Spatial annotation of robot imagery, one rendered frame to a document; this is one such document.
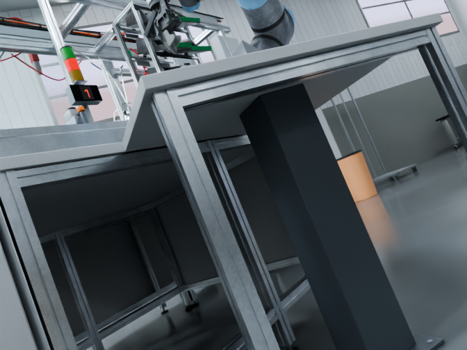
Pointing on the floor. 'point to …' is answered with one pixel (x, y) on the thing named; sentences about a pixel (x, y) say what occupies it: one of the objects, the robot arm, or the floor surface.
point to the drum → (357, 176)
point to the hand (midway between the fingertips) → (172, 51)
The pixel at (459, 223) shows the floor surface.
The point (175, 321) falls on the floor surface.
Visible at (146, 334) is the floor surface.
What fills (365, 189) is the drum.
